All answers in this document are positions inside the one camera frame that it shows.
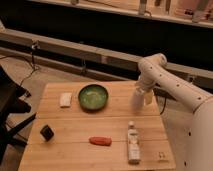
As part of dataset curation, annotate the black chair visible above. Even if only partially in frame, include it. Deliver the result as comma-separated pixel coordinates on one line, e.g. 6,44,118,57
0,65,36,164

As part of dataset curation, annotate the white bottle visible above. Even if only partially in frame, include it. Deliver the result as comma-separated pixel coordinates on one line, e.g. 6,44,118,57
127,121,141,164

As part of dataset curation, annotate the green bowl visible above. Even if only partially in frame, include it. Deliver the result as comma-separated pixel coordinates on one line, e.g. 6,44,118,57
78,84,108,111

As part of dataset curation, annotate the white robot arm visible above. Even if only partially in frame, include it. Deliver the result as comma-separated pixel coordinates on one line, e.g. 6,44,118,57
136,53,213,171

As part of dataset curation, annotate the black cube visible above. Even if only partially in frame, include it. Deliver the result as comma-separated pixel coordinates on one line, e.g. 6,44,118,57
40,125,54,141

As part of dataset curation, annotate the white ceramic cup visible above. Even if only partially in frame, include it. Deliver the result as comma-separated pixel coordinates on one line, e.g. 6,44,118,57
131,88,144,110

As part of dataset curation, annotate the orange carrot toy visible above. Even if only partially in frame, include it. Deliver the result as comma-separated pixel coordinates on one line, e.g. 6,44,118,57
89,137,112,146

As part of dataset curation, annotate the wooden table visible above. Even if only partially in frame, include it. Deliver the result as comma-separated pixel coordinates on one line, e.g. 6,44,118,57
18,81,176,171

